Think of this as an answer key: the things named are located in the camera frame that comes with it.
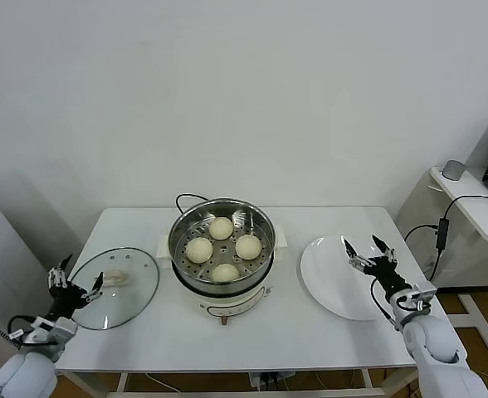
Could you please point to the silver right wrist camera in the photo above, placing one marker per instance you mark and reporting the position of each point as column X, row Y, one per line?
column 422, row 292

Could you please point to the round white plate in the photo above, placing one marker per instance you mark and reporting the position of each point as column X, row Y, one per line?
column 327, row 273

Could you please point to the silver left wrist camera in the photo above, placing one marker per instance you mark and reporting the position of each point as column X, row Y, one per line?
column 57, row 327

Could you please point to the grey cylinder speaker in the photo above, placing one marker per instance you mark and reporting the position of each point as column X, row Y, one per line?
column 452, row 170

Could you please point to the white steamed baozi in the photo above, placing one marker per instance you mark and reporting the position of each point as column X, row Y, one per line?
column 225, row 273
column 198, row 250
column 248, row 247
column 220, row 228

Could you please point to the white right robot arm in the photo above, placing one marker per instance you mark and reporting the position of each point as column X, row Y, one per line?
column 435, row 348

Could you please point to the cream electric cooker base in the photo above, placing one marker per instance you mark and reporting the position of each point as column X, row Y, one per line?
column 227, row 302

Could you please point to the white power strip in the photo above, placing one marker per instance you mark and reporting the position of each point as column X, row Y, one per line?
column 269, row 379

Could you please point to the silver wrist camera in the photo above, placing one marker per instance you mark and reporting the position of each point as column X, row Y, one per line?
column 422, row 292
column 57, row 327

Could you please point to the white table frame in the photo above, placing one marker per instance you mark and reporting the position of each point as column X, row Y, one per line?
column 121, row 381

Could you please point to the round glass pot lid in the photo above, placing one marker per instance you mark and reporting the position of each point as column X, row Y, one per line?
column 138, row 286

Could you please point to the perforated steel steamer basket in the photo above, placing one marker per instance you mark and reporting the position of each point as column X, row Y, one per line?
column 264, row 232

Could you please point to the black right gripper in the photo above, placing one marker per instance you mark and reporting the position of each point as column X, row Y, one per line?
column 387, row 277

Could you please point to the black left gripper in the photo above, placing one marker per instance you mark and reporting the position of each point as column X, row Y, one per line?
column 63, row 302

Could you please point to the white side desk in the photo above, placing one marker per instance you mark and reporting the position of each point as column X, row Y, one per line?
column 476, row 219

